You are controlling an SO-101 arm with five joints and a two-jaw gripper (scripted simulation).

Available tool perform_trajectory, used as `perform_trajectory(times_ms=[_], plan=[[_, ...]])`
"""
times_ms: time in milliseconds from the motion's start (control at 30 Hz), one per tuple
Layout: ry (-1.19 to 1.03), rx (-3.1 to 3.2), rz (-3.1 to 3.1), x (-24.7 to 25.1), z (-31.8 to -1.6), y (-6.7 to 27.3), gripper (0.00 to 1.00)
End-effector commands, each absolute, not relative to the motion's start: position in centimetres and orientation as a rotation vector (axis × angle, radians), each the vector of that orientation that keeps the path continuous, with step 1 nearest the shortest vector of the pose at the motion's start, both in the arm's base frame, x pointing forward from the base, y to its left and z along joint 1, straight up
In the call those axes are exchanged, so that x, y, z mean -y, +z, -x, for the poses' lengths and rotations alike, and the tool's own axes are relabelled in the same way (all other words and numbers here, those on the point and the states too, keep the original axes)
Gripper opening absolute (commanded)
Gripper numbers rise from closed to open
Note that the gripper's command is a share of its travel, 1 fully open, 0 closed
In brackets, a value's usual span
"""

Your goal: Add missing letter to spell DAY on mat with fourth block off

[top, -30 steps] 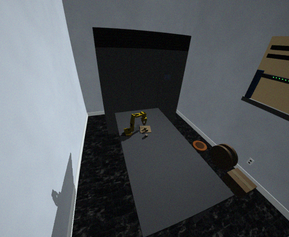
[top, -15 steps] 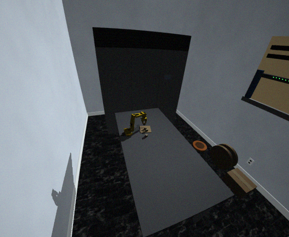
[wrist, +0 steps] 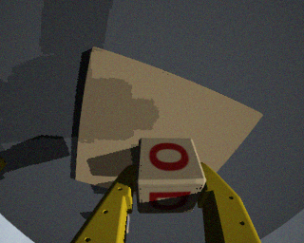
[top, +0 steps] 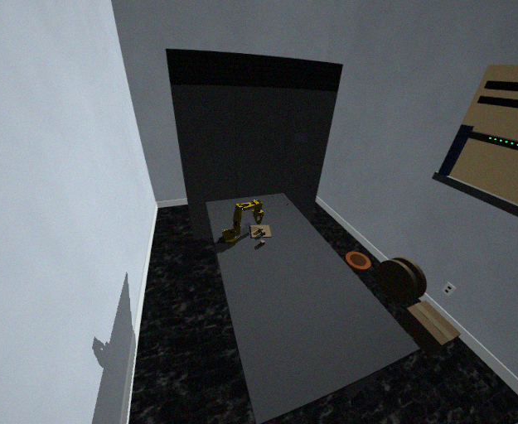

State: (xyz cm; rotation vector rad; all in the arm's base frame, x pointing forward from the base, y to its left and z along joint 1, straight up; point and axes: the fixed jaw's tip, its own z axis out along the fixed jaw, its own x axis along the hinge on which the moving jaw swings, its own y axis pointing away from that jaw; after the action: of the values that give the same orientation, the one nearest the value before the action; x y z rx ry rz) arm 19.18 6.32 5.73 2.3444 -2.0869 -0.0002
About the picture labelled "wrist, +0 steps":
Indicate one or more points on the tan mat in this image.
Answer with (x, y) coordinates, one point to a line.
(125, 100)

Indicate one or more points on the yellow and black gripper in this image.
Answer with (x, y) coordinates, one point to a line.
(225, 218)

